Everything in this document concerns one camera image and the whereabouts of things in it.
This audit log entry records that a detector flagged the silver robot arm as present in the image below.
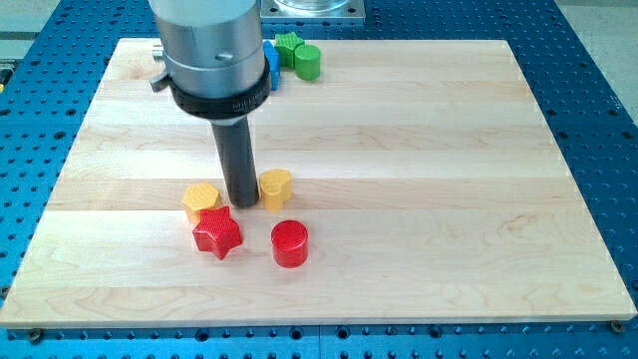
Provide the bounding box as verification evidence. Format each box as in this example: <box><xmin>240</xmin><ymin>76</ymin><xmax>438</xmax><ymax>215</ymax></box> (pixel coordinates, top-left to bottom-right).
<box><xmin>150</xmin><ymin>0</ymin><xmax>271</xmax><ymax>120</ymax></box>

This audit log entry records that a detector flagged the yellow heart block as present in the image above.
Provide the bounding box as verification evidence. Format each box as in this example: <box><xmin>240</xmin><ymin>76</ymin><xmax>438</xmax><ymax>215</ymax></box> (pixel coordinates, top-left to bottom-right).
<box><xmin>259</xmin><ymin>169</ymin><xmax>293</xmax><ymax>213</ymax></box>

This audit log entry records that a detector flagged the red cylinder block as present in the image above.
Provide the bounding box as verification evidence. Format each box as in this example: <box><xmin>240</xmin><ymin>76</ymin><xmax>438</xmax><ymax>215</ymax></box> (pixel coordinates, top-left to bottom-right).
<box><xmin>271</xmin><ymin>219</ymin><xmax>309</xmax><ymax>268</ymax></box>

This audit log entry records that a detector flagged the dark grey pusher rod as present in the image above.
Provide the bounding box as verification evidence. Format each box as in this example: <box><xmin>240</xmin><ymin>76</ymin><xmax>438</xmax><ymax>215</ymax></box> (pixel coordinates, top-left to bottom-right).
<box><xmin>211</xmin><ymin>117</ymin><xmax>259</xmax><ymax>208</ymax></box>

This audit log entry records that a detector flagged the wooden board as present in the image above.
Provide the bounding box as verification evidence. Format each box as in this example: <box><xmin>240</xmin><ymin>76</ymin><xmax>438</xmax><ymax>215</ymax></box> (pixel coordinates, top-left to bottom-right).
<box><xmin>1</xmin><ymin>39</ymin><xmax>636</xmax><ymax>329</ymax></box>

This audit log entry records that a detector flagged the red star block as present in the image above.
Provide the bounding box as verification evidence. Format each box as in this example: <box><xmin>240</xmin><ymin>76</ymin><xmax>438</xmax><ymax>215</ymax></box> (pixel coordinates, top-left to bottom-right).
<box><xmin>192</xmin><ymin>206</ymin><xmax>243</xmax><ymax>260</ymax></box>

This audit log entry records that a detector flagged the yellow hexagon block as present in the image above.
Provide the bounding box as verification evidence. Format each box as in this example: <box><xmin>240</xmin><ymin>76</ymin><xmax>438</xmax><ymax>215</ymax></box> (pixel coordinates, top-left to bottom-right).
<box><xmin>181</xmin><ymin>182</ymin><xmax>222</xmax><ymax>224</ymax></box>

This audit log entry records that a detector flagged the green cylinder block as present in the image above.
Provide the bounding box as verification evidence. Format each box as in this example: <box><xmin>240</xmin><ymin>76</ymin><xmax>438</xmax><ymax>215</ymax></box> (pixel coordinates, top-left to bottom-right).
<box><xmin>294</xmin><ymin>45</ymin><xmax>321</xmax><ymax>81</ymax></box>

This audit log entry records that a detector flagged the blue block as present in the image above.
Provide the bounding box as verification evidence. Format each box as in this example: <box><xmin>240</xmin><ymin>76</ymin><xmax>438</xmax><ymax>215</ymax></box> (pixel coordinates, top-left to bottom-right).
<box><xmin>263</xmin><ymin>41</ymin><xmax>280</xmax><ymax>91</ymax></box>

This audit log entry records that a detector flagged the green star block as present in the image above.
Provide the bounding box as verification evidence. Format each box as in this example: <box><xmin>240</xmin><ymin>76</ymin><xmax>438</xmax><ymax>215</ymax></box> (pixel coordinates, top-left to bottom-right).
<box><xmin>274</xmin><ymin>32</ymin><xmax>305</xmax><ymax>70</ymax></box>

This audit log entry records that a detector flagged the blue perforated metal table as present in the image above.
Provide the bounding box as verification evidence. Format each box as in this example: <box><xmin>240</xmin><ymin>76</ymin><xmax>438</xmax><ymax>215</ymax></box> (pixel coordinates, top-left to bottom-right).
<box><xmin>1</xmin><ymin>0</ymin><xmax>637</xmax><ymax>358</ymax></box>

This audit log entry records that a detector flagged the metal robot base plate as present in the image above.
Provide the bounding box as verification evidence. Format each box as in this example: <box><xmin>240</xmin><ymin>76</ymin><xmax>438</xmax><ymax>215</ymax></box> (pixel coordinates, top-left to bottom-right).
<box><xmin>259</xmin><ymin>0</ymin><xmax>366</xmax><ymax>24</ymax></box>

